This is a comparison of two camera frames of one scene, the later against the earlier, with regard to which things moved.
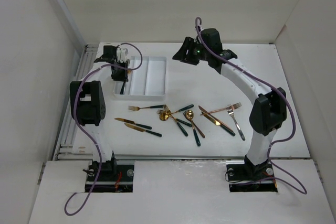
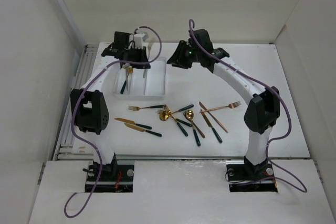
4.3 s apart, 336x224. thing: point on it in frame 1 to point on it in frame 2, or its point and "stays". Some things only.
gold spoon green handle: (123, 90) stays
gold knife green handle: (131, 121) stays
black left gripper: (123, 77) to (143, 53)
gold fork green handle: (132, 108) stays
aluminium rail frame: (67, 151) stays
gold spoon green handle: (189, 115) stays
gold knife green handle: (231, 133) to (214, 130)
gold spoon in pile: (165, 115) stays
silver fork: (231, 113) to (144, 72)
